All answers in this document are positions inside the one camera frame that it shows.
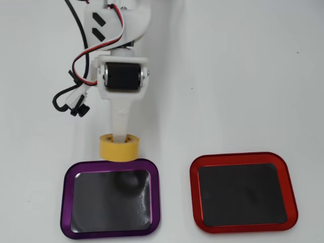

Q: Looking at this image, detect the black cable clip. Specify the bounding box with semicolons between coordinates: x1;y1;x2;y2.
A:
70;104;91;117

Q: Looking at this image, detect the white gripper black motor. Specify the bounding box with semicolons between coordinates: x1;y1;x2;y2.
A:
94;54;151;143

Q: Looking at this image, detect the red white black wire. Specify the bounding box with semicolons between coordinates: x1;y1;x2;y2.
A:
72;3;127;86

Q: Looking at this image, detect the purple metal dish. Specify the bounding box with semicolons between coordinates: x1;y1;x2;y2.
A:
60;158;161;240

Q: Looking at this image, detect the red metal dish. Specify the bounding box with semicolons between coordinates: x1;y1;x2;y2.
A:
189;151;299;234

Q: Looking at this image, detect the black cable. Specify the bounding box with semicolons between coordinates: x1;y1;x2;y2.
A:
52;0;91;113

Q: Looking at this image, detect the yellow masking tape roll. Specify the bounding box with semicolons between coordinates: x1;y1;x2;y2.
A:
99;133;140;162

